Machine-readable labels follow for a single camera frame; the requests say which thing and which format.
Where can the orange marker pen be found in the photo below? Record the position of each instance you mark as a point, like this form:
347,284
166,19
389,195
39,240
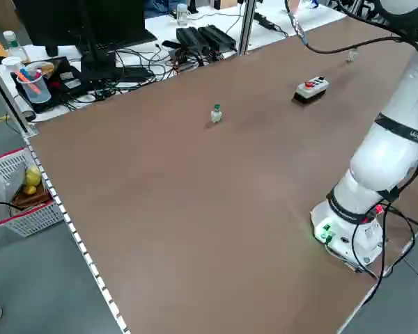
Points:
35,85

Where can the clear measuring cup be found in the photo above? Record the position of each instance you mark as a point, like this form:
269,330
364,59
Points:
38,95

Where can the white basket red rim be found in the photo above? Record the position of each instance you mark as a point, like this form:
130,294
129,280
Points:
31,219

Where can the white bottle green cap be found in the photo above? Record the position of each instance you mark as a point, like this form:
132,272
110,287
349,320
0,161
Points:
11,43

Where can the black flat device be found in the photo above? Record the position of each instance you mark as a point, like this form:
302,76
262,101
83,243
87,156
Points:
71,83

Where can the black power adapter brick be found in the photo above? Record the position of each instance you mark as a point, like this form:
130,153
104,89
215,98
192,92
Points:
191,41
217,36

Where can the brown wooden tray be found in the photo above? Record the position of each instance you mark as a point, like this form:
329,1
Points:
31,200

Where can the aluminium profile post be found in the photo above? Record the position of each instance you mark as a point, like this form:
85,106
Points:
246,28

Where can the yellow plastic fruit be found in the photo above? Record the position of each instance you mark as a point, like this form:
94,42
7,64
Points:
33,175

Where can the black monitor stand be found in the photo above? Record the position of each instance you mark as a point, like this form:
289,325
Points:
97,66

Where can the black computer monitor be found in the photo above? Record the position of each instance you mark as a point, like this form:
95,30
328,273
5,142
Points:
55,21

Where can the small black power adapter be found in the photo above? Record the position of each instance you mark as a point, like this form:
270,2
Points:
264,21

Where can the green push button switch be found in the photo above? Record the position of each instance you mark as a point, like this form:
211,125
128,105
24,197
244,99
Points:
216,116

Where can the clear glass jar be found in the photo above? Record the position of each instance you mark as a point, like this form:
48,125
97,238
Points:
183,15

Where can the white round lid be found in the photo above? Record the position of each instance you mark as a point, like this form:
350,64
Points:
12,63

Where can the grey aluminium frame bar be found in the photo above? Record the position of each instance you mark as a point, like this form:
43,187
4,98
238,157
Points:
10,101

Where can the white four-button control box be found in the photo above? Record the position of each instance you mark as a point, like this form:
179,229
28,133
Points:
308,91

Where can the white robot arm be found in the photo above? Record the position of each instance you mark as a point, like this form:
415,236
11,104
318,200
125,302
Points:
379,156

